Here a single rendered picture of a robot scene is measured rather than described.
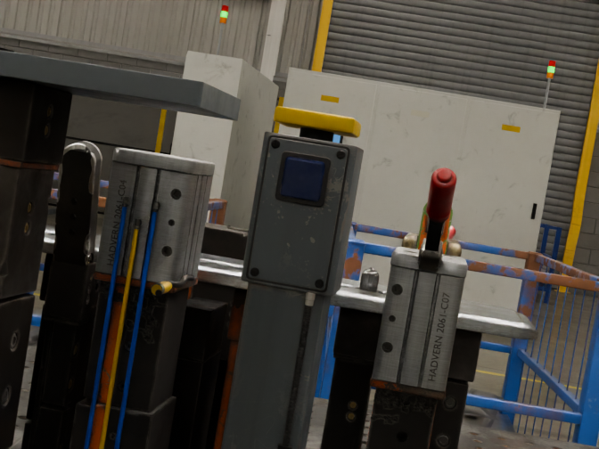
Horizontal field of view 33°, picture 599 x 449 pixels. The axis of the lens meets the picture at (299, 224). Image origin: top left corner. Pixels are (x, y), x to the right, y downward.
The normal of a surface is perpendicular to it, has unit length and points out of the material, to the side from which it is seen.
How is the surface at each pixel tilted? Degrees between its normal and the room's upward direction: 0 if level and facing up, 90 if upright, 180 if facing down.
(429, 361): 90
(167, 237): 90
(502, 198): 90
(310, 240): 90
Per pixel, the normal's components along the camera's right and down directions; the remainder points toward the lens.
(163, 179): -0.14, 0.03
